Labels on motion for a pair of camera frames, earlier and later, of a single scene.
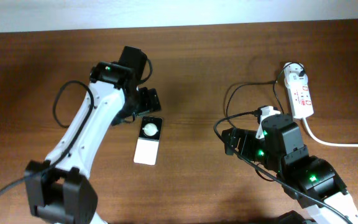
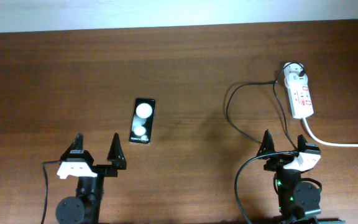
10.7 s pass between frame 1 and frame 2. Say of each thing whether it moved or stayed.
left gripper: moved
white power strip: stayed
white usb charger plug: stayed
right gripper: moved
